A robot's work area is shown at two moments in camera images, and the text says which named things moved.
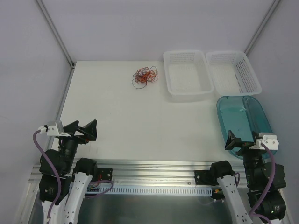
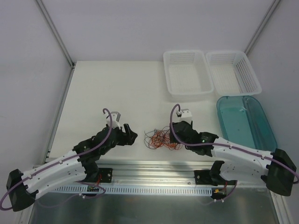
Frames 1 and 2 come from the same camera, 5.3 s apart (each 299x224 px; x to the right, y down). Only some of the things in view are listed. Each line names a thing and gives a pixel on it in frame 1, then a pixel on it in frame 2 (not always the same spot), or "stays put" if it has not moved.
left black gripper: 76,134 to 124,136
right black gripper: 244,144 to 176,133
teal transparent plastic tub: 242,115 stays put
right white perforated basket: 232,74 stays put
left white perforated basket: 188,76 stays put
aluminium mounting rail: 148,173 stays put
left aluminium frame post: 60,38 stays put
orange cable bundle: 144,75 to 155,139
